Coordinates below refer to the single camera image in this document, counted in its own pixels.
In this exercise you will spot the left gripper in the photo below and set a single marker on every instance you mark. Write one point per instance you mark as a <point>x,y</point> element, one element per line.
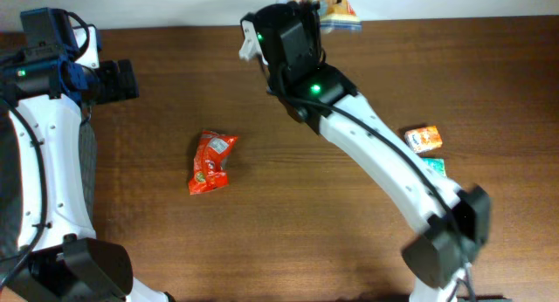
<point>118,91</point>

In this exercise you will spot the red snack packet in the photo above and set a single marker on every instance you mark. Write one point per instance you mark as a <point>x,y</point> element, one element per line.
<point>213,150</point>

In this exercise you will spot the cream chips bag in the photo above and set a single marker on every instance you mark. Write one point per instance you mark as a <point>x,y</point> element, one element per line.
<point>336,15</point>

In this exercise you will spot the orange tissue pack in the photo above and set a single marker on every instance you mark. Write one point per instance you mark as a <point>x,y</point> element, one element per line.
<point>423,139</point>

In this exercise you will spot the green tissue pack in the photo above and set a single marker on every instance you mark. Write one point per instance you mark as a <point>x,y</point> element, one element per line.
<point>436,165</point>

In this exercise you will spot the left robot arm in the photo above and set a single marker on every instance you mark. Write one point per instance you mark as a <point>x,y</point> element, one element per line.
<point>45,97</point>

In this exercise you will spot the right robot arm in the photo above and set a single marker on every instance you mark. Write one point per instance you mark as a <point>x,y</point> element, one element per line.
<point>452,224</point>

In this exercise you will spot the grey plastic mesh basket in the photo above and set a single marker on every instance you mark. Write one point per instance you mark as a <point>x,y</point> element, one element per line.
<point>68,212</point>

